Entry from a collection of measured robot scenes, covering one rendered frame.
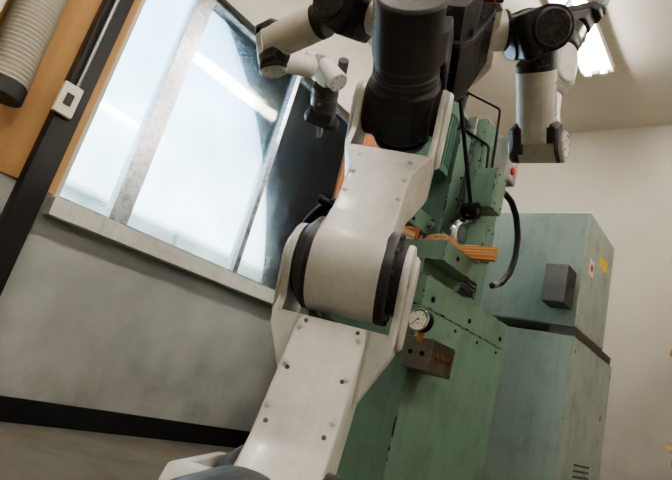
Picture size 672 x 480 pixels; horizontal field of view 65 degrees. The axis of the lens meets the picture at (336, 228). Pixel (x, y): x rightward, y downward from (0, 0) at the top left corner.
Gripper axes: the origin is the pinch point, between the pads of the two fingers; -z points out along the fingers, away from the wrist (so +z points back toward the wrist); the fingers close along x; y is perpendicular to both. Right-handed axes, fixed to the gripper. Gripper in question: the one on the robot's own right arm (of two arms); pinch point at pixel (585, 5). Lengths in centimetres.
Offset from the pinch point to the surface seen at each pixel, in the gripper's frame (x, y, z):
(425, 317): 10, 17, 95
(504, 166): 36, 47, 19
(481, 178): 36, 40, 31
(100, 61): 161, -55, 58
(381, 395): 19, 28, 115
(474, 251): 18, 32, 65
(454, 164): 43, 31, 32
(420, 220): 42, 30, 58
